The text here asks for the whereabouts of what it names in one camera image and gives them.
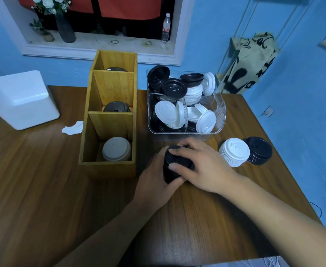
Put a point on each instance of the person's left hand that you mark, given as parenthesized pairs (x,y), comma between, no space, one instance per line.
(151,189)

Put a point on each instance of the person's right hand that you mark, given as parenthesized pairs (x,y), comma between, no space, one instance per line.
(210,172)

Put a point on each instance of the white domed cup lid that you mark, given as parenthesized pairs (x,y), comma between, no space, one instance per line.
(234,151)

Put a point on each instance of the wooden three-compartment organizer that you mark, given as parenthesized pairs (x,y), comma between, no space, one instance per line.
(107,169)

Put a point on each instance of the short stack of black lids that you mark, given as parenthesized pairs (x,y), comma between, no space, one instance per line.
(258,147)

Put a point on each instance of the pile of black and white cup lids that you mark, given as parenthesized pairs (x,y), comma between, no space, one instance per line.
(174,88)

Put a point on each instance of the person's left forearm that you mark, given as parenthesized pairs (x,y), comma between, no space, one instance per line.
(104,241)

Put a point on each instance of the person's right forearm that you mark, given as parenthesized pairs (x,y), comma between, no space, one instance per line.
(290,222)

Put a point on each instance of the white foam box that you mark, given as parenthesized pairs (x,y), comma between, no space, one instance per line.
(24,102)

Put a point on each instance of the clear plastic container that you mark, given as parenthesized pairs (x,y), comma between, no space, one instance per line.
(220,108)

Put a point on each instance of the crumpled white tissue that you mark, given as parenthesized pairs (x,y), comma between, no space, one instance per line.
(72,128)

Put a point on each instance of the cream tote bag black print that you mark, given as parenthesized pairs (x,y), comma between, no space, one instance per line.
(252,63)

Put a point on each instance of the clear plastic water bottle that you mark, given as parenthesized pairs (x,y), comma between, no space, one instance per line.
(165,27)

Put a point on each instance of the dark glass vase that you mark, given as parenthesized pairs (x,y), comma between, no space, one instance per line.
(65,30)

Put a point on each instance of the red curtain panel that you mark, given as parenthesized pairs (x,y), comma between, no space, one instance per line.
(129,6)
(79,4)

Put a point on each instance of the small potted plant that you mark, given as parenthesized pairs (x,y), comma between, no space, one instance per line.
(47,36)

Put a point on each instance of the white wall socket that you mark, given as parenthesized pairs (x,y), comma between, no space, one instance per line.
(268,111)

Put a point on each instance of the white window frame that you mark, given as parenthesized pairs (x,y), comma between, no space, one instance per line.
(96,54)

